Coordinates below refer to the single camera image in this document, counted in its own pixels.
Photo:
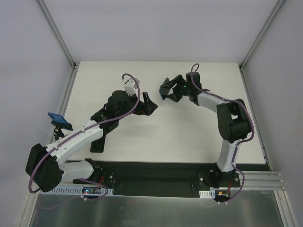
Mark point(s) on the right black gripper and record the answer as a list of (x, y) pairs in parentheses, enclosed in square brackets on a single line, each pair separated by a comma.
[(177, 87)]

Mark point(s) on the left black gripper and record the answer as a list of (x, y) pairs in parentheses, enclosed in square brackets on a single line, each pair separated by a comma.
[(144, 107)]

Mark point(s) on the black folding phone stand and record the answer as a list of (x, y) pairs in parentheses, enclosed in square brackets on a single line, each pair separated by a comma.
[(97, 146)]

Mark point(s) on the black smartphone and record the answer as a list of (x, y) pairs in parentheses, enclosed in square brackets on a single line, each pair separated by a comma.
[(59, 121), (164, 88)]

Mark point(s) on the black round-base phone stand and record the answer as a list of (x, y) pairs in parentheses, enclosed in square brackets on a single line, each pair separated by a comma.
[(58, 133)]

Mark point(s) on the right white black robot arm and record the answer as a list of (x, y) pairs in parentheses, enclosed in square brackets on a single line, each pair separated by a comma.
[(234, 122)]

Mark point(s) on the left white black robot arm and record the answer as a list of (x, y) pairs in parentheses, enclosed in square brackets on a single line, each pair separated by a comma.
[(47, 165)]

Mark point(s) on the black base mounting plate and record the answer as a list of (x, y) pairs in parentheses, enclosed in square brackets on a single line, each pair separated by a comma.
[(181, 180)]

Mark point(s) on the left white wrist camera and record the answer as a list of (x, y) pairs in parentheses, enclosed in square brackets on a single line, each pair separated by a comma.
[(131, 86)]

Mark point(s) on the left aluminium frame post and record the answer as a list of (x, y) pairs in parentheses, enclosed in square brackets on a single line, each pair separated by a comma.
[(56, 33)]

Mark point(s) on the aluminium frame post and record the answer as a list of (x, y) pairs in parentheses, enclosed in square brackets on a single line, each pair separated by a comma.
[(267, 24), (56, 33)]

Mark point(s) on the right white slotted cable duct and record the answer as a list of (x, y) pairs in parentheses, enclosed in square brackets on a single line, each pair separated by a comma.
[(210, 194)]

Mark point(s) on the white slotted cable duct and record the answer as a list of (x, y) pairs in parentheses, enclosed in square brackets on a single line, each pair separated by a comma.
[(210, 194), (80, 190)]

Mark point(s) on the front aluminium rail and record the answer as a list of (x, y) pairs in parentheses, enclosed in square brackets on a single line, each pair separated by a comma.
[(259, 174)]

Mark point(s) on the left white slotted cable duct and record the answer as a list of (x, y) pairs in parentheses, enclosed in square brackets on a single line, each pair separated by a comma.
[(80, 190)]

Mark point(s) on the right aluminium frame post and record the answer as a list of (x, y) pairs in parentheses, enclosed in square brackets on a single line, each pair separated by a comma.
[(267, 24)]

